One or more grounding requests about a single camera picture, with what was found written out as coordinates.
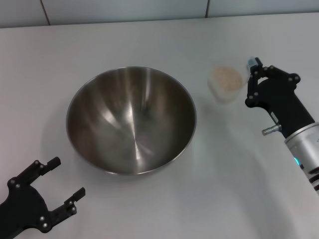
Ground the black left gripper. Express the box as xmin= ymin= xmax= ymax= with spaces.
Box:
xmin=0 ymin=156 xmax=86 ymax=239

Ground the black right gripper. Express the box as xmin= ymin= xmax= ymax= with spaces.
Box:
xmin=244 ymin=57 xmax=315 ymax=138

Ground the clear plastic measuring cup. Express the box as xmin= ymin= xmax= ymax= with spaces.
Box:
xmin=207 ymin=58 xmax=254 ymax=103

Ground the stainless steel mixing bowl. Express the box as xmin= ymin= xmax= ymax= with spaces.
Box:
xmin=66 ymin=66 xmax=197 ymax=176

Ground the metal cable connector plug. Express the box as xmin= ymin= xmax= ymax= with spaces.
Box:
xmin=261 ymin=124 xmax=282 ymax=136

